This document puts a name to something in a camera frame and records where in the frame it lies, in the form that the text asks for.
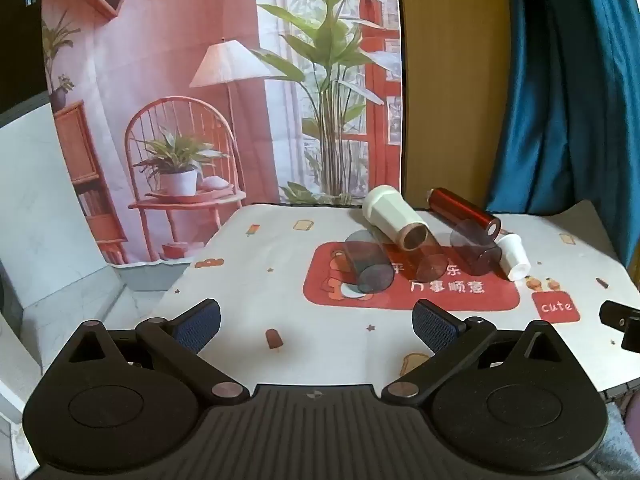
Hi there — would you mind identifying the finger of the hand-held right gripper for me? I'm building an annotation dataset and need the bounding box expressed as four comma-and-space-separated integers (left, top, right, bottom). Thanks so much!
599, 300, 640, 353

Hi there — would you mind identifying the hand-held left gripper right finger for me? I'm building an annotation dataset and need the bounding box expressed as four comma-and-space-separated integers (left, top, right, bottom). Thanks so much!
382, 299, 576, 405

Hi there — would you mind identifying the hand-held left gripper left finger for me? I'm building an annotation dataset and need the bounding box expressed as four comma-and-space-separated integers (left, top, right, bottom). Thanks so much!
61, 299, 251, 407

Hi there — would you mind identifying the brown transparent cup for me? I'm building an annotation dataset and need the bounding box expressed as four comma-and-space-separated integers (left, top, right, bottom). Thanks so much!
450, 219, 501, 276
380, 232, 449, 283

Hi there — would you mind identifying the grey transparent cup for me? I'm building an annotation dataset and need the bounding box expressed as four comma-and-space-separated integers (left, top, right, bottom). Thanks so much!
344, 229, 396, 294

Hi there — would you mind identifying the small white cup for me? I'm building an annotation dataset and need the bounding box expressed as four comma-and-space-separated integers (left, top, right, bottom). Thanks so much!
495, 232, 532, 281

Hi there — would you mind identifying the red metallic cup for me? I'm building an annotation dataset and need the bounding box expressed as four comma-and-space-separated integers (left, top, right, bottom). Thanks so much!
426, 187, 501, 241

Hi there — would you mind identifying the large white cup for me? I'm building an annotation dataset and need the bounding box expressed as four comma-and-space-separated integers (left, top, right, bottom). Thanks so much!
362, 185, 429, 251

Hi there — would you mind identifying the printed tablecloth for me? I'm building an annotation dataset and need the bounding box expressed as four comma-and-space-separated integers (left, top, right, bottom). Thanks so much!
107, 200, 640, 396

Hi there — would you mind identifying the person's clothing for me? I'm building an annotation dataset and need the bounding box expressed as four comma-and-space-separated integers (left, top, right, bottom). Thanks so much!
597, 392, 640, 480

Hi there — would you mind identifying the white marble panel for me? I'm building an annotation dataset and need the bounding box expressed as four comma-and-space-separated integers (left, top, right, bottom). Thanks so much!
0, 104, 127, 441

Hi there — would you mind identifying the blue curtain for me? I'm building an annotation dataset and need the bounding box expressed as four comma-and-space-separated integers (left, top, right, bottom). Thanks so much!
486, 0, 640, 281

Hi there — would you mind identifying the printed backdrop cloth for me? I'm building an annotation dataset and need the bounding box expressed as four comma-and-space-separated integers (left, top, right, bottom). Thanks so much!
40, 0, 404, 292

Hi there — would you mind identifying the brown wooden board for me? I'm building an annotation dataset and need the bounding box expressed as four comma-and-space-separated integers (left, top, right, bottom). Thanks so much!
394, 0, 517, 213

